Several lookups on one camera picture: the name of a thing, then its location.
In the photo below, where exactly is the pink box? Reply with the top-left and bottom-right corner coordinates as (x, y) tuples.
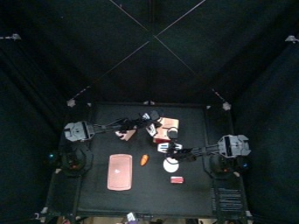
(153, 116), (182, 144)

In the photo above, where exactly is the white round plate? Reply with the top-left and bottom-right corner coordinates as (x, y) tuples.
(163, 158), (182, 174)

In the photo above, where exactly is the orange toy fruit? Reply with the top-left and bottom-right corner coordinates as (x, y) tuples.
(139, 154), (151, 167)

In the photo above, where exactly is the cream toy knife block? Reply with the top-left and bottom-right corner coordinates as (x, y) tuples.
(115, 128), (138, 142)

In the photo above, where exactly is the red and white block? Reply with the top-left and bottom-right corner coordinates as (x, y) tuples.
(170, 176), (186, 185)

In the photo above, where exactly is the pink rectangular tray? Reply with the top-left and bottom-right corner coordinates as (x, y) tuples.
(107, 153), (135, 192)

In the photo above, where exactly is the diagonal steel brace wire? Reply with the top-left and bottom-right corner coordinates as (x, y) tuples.
(71, 0), (207, 102)
(107, 0), (229, 103)

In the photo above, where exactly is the grey frame clamp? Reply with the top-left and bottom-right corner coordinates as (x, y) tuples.
(285, 34), (299, 44)
(0, 32), (25, 42)

